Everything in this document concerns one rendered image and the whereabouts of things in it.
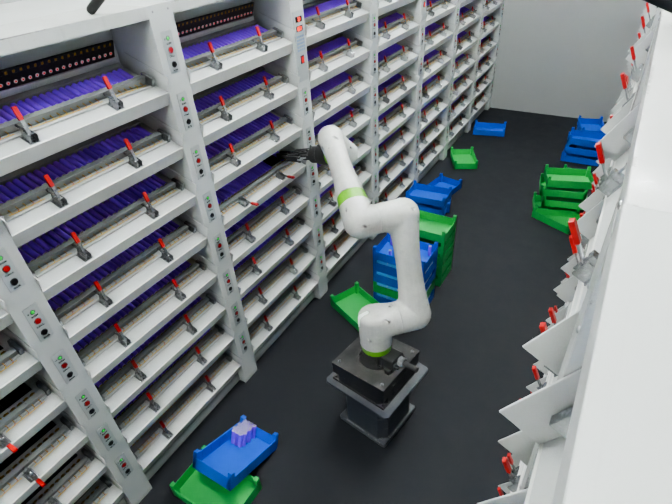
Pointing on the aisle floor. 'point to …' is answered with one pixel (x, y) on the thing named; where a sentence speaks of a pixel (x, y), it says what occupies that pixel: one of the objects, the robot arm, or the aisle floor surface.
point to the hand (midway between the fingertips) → (284, 155)
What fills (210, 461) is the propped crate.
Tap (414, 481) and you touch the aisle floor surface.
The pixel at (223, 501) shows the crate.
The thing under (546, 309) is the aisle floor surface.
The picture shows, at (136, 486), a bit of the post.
